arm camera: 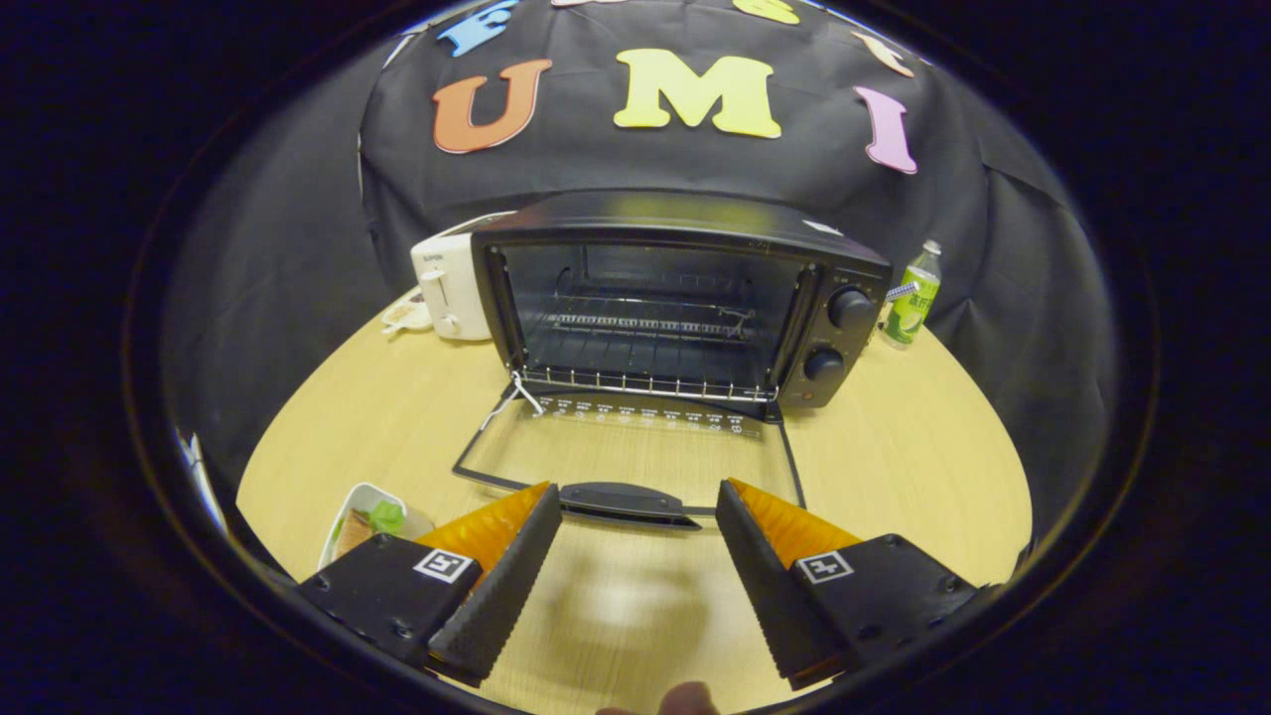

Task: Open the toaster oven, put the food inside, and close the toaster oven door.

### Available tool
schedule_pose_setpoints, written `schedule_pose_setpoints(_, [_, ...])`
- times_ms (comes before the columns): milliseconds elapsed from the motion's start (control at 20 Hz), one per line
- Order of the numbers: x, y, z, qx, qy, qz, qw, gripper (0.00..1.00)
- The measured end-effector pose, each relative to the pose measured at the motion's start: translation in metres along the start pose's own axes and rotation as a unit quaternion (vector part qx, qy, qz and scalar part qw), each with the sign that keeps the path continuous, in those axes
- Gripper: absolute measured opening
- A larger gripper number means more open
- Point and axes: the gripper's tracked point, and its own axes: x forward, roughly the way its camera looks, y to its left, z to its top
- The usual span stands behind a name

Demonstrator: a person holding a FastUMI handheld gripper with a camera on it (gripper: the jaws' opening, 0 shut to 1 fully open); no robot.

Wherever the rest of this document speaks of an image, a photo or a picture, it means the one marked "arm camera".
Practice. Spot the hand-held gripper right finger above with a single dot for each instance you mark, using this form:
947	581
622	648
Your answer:
765	581

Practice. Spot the green label plastic bottle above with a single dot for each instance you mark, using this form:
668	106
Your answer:
912	303

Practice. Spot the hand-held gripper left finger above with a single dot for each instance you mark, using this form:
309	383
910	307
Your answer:
501	586

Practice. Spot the white pop-up toaster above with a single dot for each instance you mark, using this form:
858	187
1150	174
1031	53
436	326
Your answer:
452	288

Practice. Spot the black toaster oven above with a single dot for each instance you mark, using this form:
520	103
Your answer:
675	214

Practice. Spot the white plastic tray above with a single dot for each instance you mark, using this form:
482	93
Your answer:
350	501

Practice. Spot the white bread sandwich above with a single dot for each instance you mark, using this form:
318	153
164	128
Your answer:
355	531

